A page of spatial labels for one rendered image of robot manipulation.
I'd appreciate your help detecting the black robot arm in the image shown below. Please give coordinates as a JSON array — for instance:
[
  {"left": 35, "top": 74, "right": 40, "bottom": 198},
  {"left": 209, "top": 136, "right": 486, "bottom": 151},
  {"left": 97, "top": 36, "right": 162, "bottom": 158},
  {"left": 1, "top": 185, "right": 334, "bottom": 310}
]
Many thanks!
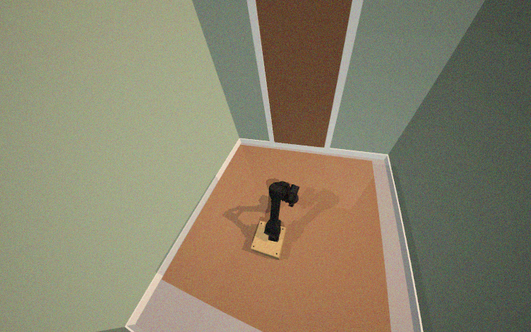
[{"left": 264, "top": 181, "right": 299, "bottom": 242}]

